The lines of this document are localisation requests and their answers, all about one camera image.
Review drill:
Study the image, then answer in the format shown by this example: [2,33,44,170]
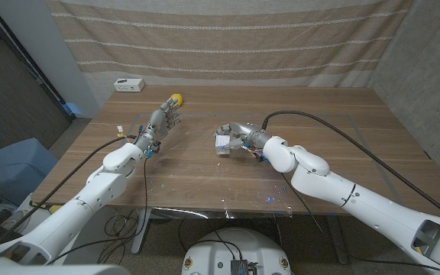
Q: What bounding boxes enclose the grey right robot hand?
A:
[215,121,273,157]

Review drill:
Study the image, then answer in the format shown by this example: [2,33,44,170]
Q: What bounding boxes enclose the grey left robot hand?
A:
[134,97,185,153]

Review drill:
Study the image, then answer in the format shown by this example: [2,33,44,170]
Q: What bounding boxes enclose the small white box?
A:
[215,134,231,156]

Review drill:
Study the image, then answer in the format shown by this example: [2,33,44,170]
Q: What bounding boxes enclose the clear cellophane sheet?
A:
[89,112,412,219]

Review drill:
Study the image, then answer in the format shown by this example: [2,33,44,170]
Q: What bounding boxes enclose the grey torso connector box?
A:
[230,259,259,275]

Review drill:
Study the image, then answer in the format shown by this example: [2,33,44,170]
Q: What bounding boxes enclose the white power strip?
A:
[113,78,146,93]

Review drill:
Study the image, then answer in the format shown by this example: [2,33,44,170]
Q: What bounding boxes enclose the beige striped backdrop cloth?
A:
[46,0,414,89]

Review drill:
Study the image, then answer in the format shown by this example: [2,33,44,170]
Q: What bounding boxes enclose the grey table leg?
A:
[131,208,154,255]
[325,215,349,264]

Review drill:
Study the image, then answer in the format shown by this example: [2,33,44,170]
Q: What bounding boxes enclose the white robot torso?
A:
[181,228,293,275]

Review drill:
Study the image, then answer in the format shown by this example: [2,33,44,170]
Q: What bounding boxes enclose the blue grey bin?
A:
[0,137,55,205]

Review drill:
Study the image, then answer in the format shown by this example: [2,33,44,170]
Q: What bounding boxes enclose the thin black left arm wire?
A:
[46,157,149,265]

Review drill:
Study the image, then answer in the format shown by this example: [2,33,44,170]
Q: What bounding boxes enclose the thin black arm wire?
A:
[280,171,440,272]
[46,157,149,265]

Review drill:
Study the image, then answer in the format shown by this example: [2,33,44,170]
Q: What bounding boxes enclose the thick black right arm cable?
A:
[260,110,440,223]

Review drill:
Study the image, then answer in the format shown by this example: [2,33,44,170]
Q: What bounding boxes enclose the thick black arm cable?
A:
[260,110,440,223]
[0,135,129,248]

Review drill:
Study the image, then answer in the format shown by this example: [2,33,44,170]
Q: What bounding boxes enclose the thin black right arm wire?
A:
[280,171,440,272]

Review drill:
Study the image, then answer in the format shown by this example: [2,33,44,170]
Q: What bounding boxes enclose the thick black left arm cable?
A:
[0,135,129,248]

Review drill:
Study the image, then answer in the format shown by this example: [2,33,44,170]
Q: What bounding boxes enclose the tangled black floor cables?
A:
[97,213,141,264]

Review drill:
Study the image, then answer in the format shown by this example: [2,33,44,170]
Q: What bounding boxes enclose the black door frame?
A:
[0,0,74,124]

